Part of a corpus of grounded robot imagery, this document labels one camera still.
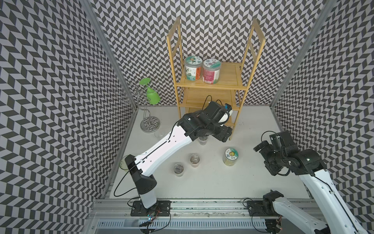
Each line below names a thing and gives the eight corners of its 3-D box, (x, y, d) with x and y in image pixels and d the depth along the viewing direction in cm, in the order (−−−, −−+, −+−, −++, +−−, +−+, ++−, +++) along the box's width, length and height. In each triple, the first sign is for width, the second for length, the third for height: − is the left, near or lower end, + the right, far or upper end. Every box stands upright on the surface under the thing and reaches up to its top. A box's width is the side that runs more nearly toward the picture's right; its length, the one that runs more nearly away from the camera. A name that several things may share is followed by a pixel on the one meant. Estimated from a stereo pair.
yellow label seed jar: (223, 166, 89) (226, 160, 82) (222, 154, 94) (224, 147, 88) (236, 166, 89) (240, 160, 82) (234, 154, 94) (237, 147, 88)
